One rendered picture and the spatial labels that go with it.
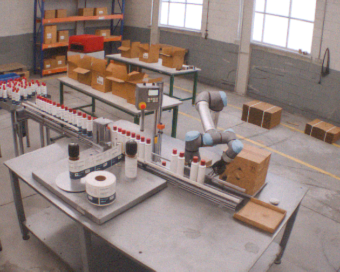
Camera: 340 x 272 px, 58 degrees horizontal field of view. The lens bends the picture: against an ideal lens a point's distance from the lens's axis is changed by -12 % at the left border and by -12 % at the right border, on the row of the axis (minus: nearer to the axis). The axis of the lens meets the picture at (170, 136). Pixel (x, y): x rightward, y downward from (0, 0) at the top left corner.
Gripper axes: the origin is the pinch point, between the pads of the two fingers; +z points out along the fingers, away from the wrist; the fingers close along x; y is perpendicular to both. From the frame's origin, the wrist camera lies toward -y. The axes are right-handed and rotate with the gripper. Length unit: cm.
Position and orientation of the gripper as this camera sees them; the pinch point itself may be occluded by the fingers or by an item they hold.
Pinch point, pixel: (211, 175)
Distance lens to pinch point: 241.6
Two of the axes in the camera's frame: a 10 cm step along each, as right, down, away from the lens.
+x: 6.5, 7.1, -2.8
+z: -4.6, 6.5, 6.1
